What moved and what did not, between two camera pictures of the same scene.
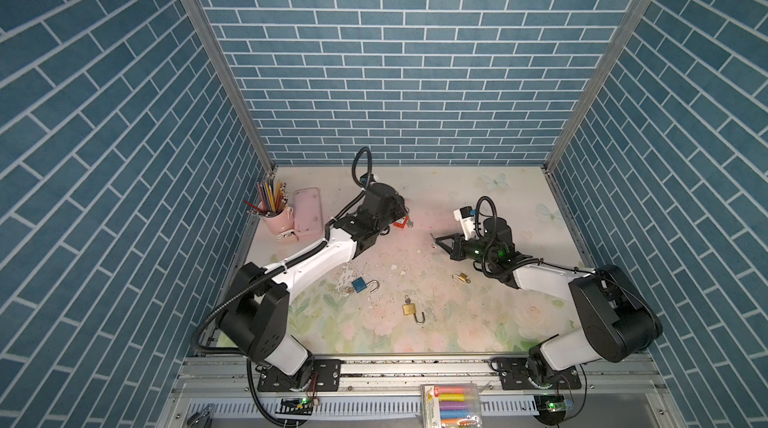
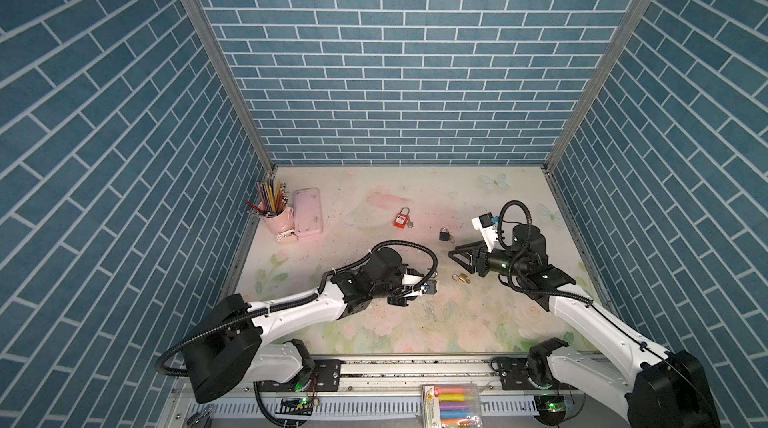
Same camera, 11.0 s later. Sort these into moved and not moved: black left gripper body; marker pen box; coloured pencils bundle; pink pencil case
Moved: black left gripper body
Not moved: pink pencil case; marker pen box; coloured pencils bundle
